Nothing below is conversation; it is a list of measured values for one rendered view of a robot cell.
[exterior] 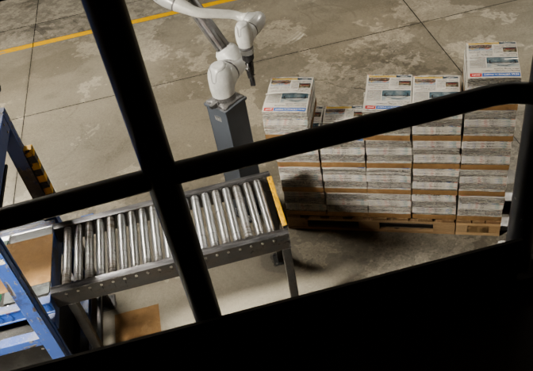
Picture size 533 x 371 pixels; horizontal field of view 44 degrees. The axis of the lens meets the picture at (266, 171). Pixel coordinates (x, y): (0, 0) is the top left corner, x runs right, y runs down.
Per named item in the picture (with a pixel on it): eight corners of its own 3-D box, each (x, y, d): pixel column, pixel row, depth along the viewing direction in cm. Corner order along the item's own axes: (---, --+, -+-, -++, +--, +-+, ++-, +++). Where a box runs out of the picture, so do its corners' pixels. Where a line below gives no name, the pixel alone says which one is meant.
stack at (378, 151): (295, 191, 504) (281, 104, 449) (454, 195, 478) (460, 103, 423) (288, 228, 477) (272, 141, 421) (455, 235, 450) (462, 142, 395)
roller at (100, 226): (105, 221, 400) (102, 216, 397) (107, 281, 365) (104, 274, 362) (97, 223, 400) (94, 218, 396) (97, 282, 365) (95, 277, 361)
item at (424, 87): (412, 76, 413) (412, 75, 412) (459, 76, 406) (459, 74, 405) (411, 112, 386) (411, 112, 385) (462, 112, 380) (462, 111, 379)
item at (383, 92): (367, 75, 420) (367, 74, 420) (413, 75, 414) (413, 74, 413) (362, 110, 395) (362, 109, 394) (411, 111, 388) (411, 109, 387)
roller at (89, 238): (94, 224, 400) (92, 219, 396) (95, 283, 365) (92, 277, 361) (86, 226, 399) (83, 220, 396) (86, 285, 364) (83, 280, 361)
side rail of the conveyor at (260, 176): (270, 184, 414) (268, 170, 406) (273, 189, 410) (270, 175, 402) (60, 236, 406) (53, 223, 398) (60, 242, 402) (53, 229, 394)
